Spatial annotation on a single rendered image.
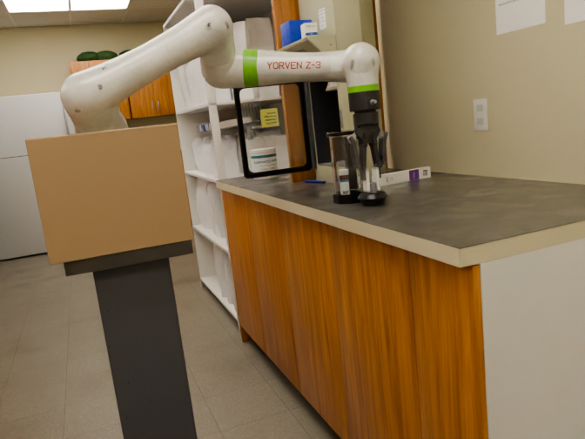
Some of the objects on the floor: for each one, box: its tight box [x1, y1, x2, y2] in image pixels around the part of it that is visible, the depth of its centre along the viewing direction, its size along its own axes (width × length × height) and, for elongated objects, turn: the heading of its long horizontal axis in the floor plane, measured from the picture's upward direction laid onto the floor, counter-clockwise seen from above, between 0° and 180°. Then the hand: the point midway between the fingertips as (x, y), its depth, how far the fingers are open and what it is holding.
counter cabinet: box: [221, 190, 585, 439], centre depth 222 cm, size 67×205×90 cm, turn 52°
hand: (371, 179), depth 164 cm, fingers closed on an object, 3 cm apart
